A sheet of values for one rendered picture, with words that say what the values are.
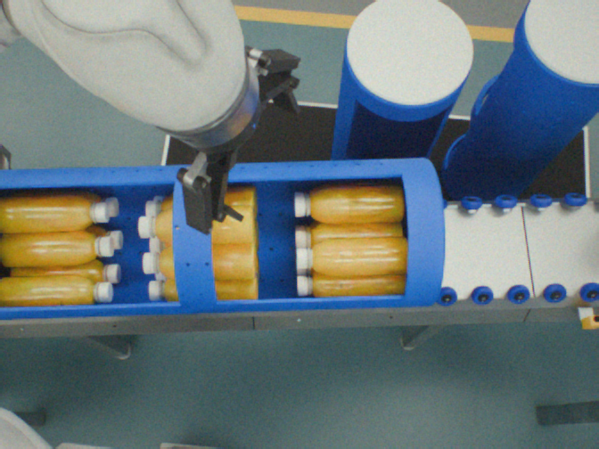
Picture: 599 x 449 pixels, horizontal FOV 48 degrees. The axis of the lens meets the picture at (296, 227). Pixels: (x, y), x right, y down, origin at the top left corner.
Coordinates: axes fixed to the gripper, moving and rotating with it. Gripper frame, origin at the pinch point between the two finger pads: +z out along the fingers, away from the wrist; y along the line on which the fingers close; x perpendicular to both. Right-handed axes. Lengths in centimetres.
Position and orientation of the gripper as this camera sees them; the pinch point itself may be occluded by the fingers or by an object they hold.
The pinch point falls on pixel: (258, 158)
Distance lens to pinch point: 74.4
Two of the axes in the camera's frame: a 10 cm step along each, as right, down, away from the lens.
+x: 8.7, 4.5, -1.9
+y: -4.6, 8.8, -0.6
